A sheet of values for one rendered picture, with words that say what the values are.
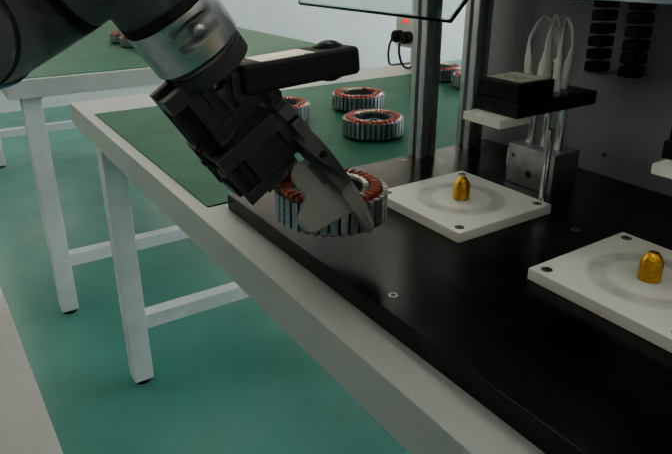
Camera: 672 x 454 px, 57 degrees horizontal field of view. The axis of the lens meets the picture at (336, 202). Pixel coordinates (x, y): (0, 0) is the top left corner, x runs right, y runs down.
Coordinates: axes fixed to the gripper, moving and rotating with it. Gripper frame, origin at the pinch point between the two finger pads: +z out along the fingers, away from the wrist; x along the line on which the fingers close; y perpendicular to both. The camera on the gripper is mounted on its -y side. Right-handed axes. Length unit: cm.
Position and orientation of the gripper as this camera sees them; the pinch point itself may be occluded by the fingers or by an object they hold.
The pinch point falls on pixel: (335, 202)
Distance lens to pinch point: 61.3
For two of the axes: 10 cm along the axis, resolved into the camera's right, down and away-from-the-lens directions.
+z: 4.6, 6.6, 5.9
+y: -7.0, 6.9, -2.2
